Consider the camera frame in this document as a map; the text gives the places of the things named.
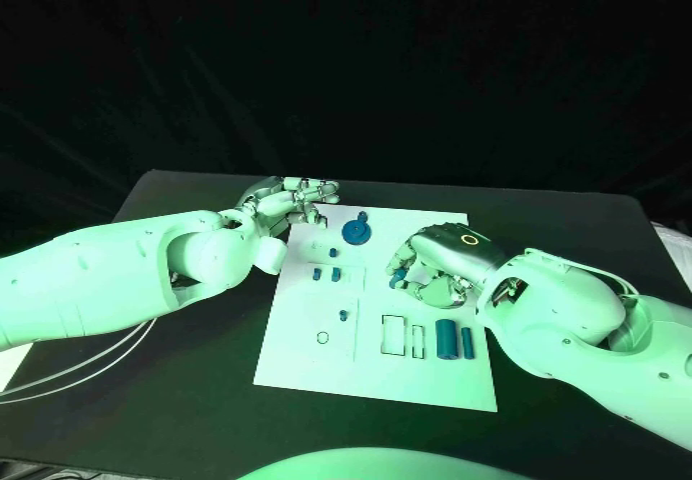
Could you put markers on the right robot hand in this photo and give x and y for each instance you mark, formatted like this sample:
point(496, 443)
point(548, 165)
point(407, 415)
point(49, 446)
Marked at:
point(454, 251)

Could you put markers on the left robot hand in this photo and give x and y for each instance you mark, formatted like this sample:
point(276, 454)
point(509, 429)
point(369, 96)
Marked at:
point(281, 202)

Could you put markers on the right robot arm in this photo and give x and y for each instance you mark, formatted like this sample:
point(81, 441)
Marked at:
point(584, 322)

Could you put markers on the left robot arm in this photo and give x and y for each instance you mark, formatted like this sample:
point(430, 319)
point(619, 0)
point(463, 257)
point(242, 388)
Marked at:
point(108, 270)

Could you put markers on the white task board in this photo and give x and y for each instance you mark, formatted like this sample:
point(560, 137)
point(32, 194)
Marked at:
point(346, 337)

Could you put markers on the blue gear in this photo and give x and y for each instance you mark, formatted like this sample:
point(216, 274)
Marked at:
point(356, 232)

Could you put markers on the thick blue cylinder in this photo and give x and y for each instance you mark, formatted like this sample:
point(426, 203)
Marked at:
point(446, 339)

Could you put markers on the thin blue cylinder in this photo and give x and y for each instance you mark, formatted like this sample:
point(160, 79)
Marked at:
point(467, 342)

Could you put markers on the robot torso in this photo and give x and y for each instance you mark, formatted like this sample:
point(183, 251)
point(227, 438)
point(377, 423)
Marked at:
point(378, 465)

